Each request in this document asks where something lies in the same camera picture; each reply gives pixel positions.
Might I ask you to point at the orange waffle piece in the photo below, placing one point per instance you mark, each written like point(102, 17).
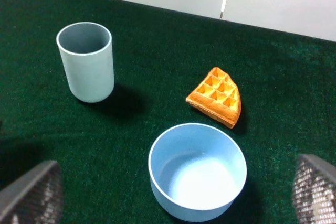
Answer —
point(218, 97)

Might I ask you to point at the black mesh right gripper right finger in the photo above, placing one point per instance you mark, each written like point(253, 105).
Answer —
point(313, 192)

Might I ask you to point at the light blue cup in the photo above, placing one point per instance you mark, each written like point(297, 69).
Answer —
point(86, 53)

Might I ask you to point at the green felt table mat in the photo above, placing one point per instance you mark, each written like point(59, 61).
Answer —
point(286, 84)

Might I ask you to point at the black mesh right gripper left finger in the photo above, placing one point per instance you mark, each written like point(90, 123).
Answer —
point(35, 197)

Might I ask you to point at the light blue bowl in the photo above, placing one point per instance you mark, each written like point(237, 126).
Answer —
point(196, 171)

